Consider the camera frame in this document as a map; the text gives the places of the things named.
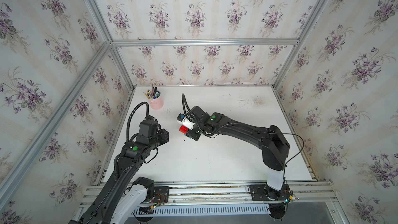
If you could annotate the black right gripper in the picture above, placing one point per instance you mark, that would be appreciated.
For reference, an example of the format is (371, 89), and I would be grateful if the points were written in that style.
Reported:
(195, 136)

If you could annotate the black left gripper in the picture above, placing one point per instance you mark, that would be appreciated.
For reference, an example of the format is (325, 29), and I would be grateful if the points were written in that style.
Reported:
(165, 137)

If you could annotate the red long lego brick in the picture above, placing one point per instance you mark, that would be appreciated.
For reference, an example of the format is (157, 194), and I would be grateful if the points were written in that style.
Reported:
(183, 129)

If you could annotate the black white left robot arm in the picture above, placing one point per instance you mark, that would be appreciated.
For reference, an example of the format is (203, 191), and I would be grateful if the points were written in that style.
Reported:
(126, 165)

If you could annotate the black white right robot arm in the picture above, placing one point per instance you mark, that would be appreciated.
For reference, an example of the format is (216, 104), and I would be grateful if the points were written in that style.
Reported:
(273, 144)

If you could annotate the pink pen cup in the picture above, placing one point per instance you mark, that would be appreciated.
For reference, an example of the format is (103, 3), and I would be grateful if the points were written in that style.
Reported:
(157, 103)

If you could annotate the pens in cup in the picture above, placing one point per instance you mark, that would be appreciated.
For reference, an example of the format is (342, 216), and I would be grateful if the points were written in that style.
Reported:
(153, 93)

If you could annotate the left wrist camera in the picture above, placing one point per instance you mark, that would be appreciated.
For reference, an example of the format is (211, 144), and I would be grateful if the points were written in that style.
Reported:
(148, 129)

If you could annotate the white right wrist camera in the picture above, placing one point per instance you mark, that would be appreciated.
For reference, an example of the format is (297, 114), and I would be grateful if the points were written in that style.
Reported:
(184, 121)

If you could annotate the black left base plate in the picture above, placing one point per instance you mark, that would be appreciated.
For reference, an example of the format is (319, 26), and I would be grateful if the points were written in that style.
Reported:
(155, 194)

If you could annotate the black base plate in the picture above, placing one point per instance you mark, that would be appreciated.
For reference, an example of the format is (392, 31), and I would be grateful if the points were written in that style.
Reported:
(155, 194)
(266, 193)

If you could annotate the aluminium mounting rail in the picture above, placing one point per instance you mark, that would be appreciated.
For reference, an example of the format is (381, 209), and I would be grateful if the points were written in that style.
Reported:
(241, 192)

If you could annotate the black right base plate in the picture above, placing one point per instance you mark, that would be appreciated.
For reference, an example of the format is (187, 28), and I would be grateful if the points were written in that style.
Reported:
(266, 193)

